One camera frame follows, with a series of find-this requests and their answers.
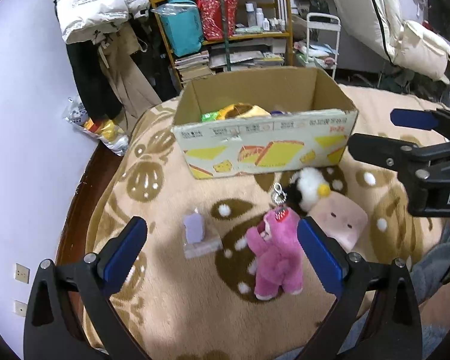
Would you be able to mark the black garment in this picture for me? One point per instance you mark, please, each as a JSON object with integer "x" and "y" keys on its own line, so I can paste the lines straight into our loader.
{"x": 92, "y": 85}

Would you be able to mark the dark blue plush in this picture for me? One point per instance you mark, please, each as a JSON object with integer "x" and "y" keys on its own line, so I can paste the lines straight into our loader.
{"x": 280, "y": 113}

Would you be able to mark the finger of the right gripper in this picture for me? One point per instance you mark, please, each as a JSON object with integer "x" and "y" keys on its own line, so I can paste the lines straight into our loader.
{"x": 438, "y": 120}
{"x": 396, "y": 155}

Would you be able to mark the upper wall socket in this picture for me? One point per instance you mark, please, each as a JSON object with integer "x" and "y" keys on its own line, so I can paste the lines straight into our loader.
{"x": 21, "y": 273}

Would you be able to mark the beige trench coat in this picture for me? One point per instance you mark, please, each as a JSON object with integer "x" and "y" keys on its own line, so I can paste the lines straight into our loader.
{"x": 128, "y": 83}

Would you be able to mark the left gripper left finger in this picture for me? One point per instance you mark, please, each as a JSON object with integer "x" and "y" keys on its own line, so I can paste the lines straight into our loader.
{"x": 52, "y": 329}

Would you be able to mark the red patterned bag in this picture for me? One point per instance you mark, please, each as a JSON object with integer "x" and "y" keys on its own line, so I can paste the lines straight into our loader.
{"x": 211, "y": 18}

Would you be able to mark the purple toy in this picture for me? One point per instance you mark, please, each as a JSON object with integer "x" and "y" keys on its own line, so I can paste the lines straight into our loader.
{"x": 199, "y": 238}

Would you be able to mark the stack of books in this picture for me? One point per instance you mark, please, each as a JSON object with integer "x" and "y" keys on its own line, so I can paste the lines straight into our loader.
{"x": 193, "y": 67}

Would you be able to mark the teal bag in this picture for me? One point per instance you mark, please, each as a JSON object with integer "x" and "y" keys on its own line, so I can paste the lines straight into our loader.
{"x": 182, "y": 25}

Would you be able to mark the black white penguin plush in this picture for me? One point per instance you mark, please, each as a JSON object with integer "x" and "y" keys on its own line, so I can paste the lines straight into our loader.
{"x": 306, "y": 187}

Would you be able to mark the yellow hat plush doll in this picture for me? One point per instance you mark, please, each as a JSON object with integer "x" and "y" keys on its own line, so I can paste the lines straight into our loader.
{"x": 241, "y": 110}

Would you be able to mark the pink plush bear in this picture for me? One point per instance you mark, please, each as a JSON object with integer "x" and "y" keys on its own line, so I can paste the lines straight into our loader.
{"x": 278, "y": 253}

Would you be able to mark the lower wall socket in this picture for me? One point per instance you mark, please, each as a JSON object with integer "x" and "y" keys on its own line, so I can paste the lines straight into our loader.
{"x": 19, "y": 308}

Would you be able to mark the beige patterned blanket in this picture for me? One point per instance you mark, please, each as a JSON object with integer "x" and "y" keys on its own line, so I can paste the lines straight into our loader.
{"x": 205, "y": 308}

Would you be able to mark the cardboard box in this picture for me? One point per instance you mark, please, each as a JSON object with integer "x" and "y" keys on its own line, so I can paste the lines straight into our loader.
{"x": 314, "y": 135}

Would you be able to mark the wall socket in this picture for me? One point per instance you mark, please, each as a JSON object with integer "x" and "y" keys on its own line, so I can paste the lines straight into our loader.
{"x": 21, "y": 273}
{"x": 19, "y": 308}

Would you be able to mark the pink square pig plush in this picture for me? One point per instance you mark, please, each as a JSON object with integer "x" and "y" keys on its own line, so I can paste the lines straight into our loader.
{"x": 340, "y": 218}

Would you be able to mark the white rolling cart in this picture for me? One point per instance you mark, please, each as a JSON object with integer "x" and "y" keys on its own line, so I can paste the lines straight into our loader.
{"x": 317, "y": 41}

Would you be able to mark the wooden shelf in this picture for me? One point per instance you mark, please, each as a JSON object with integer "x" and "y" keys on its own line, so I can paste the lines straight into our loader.
{"x": 263, "y": 37}

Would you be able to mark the plastic snack bag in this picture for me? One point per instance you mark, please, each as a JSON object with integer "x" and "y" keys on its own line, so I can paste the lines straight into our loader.
{"x": 107, "y": 132}

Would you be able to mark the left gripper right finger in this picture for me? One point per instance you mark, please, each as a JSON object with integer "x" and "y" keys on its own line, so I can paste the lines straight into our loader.
{"x": 392, "y": 329}

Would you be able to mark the white puffer jacket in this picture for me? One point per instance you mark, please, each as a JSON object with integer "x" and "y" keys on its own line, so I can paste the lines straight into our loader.
{"x": 91, "y": 20}

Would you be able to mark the green tissue pack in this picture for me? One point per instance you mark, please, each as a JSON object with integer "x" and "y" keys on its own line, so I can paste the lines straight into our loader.
{"x": 212, "y": 116}

